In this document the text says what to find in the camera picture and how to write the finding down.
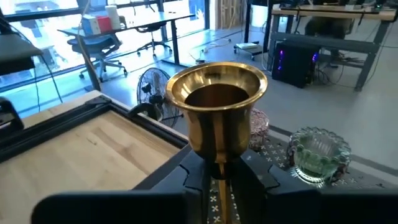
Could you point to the black office chair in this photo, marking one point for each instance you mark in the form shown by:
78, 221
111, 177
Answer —
152, 29

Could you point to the red box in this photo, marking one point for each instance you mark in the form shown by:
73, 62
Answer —
104, 24

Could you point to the small wheeled dolly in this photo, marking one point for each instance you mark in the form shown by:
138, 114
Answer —
247, 46

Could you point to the black computer tower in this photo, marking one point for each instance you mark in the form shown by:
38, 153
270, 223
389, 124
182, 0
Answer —
295, 63

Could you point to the stack of wooden frames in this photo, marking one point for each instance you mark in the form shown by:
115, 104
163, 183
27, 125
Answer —
230, 14

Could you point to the blue and white box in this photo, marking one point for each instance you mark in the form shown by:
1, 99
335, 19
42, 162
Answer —
90, 25

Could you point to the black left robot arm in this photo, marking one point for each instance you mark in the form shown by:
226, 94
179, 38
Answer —
9, 118

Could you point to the red floral patterned bowl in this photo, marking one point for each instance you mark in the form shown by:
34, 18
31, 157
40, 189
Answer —
259, 130

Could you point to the grey standing desk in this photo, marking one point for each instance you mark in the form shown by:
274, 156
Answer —
140, 23

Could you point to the black perforated metal shelf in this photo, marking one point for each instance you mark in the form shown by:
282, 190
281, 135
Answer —
276, 152

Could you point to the white paper roll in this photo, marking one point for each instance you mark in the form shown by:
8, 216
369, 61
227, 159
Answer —
112, 17

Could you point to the blue office chair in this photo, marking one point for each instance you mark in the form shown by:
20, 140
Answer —
93, 45

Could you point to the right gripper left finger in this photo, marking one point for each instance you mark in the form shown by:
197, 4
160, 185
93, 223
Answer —
124, 208

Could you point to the black floor fan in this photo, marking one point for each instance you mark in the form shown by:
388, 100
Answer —
155, 90

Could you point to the wooden top workbench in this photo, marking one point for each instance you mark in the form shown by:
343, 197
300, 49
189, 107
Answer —
326, 43

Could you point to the large scalloped glass candle holder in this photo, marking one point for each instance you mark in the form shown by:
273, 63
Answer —
318, 155

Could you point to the brass candlestick holder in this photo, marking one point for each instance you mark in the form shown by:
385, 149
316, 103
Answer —
217, 130

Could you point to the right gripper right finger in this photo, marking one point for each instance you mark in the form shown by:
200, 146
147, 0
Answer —
311, 208

